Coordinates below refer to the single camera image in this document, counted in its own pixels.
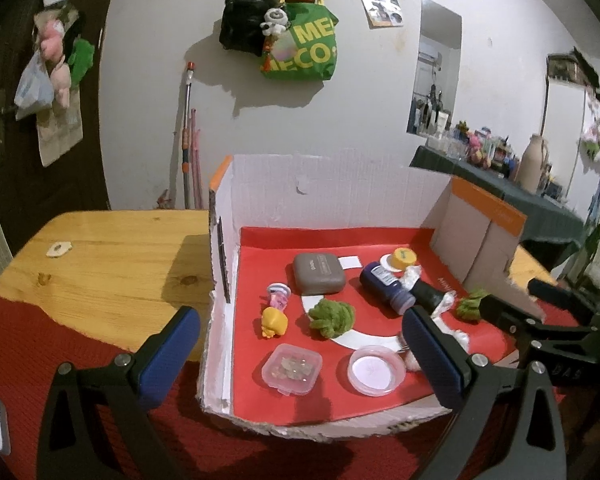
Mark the blue paint bottle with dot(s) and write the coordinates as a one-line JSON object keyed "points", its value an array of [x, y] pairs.
{"points": [[385, 287]]}

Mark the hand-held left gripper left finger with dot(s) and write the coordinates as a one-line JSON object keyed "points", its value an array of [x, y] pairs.
{"points": [[170, 355]]}

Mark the yellow bottle cap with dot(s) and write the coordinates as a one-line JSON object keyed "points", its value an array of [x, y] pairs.
{"points": [[403, 258]]}

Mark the large green fuzzy plush toy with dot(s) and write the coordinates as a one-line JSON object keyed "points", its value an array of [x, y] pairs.
{"points": [[332, 317]]}

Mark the beige hanging organizer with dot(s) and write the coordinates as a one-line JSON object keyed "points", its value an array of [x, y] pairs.
{"points": [[57, 137]]}

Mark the white cabinet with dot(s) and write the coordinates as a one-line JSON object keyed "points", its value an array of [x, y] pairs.
{"points": [[567, 135]]}

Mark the red knitted mat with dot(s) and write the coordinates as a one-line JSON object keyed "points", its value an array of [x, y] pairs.
{"points": [[30, 335]]}

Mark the wall photo sheet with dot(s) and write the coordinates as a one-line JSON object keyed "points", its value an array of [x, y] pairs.
{"points": [[380, 4]]}

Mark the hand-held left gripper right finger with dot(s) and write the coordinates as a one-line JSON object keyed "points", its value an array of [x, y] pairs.
{"points": [[432, 345]]}

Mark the beige jug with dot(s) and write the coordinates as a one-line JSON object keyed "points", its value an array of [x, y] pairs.
{"points": [[529, 165]]}

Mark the metal mop pole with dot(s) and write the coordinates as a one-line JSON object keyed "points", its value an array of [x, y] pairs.
{"points": [[187, 125]]}

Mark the panda plush toy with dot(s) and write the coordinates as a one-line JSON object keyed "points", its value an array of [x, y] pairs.
{"points": [[274, 21]]}

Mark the clear plastic bead box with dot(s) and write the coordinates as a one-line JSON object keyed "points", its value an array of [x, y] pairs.
{"points": [[291, 369]]}

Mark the wall mirror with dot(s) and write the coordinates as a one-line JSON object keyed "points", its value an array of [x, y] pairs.
{"points": [[437, 30]]}

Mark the clear round plastic lid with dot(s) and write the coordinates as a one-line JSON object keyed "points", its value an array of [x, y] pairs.
{"points": [[376, 370]]}

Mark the dark basket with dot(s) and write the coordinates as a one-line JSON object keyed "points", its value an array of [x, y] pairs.
{"points": [[565, 67]]}

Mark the pink plush toy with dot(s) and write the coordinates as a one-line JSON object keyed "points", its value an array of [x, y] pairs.
{"points": [[52, 40]]}

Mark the pink striped toy figurine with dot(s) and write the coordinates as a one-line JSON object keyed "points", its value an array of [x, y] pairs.
{"points": [[278, 296]]}

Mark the yellow toy figurine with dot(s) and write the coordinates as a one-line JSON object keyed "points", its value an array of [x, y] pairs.
{"points": [[273, 323]]}

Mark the clutter of small items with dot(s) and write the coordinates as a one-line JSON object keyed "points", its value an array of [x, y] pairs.
{"points": [[475, 150]]}

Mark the clear plastic bag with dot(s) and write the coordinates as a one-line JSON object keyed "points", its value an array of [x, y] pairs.
{"points": [[32, 90]]}

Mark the white plush doll checked bow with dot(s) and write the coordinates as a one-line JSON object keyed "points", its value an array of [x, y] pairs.
{"points": [[411, 276]]}

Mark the pink sticks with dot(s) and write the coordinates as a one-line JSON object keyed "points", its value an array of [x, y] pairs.
{"points": [[197, 170]]}

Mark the grey-brown hard case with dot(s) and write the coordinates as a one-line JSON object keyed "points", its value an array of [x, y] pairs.
{"points": [[319, 274]]}

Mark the dark brown door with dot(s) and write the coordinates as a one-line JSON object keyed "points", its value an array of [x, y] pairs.
{"points": [[30, 185]]}

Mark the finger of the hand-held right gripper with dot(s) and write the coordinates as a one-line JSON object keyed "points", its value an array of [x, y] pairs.
{"points": [[555, 292], [505, 315]]}

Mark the green tote bag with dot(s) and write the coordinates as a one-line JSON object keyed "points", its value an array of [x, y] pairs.
{"points": [[305, 50]]}

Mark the black backpack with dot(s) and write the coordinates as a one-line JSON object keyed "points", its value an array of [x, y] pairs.
{"points": [[240, 20]]}

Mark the green hanging plush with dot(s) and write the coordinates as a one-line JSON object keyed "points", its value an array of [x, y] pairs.
{"points": [[81, 60]]}

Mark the small green fuzzy plush toy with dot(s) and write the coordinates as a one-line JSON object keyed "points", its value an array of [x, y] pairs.
{"points": [[470, 306]]}

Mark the orange cardboard box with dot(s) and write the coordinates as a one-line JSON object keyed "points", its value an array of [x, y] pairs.
{"points": [[280, 195]]}

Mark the flower decoration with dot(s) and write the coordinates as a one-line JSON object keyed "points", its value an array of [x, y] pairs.
{"points": [[597, 135]]}

